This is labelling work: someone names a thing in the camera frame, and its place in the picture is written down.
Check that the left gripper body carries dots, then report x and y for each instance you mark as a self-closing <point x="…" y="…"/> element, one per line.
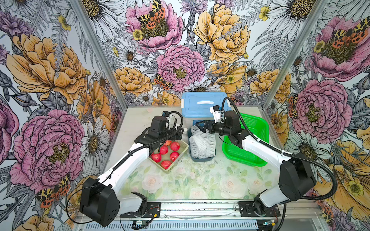
<point x="170" y="134"/>

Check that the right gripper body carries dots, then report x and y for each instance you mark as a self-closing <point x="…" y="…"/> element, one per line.
<point x="216" y="128"/>

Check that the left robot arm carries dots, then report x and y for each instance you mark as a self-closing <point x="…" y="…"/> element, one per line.
<point x="99" y="198"/>

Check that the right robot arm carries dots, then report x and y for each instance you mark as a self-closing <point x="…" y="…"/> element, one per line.
<point x="295" y="174"/>

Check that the small white bottle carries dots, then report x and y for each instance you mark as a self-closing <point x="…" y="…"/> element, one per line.
<point x="185" y="133"/>

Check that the pale green perforated basket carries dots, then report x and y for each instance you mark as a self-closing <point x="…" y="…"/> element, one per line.
<point x="169" y="154"/>

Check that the blue lidded storage box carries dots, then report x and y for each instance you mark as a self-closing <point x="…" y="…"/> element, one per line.
<point x="196" y="105"/>

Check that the dark teal plastic tray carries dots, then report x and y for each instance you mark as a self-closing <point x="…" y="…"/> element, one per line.
<point x="201" y="157"/>

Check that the bright green perforated basket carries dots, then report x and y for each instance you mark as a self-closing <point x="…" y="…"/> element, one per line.
<point x="249" y="153"/>

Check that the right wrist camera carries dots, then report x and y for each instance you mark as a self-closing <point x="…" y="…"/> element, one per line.
<point x="218" y="114"/>

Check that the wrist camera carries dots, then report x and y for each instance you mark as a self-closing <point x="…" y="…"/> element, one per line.
<point x="172" y="120"/>
<point x="218" y="114"/>

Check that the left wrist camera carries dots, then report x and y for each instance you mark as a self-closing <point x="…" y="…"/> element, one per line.
<point x="172" y="120"/>

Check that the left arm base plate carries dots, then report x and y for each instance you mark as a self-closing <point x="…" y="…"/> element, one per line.
<point x="148" y="210"/>

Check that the aluminium front rail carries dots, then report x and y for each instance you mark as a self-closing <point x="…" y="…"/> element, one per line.
<point x="223" y="215"/>

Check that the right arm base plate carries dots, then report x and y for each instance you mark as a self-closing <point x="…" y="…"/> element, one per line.
<point x="256" y="209"/>

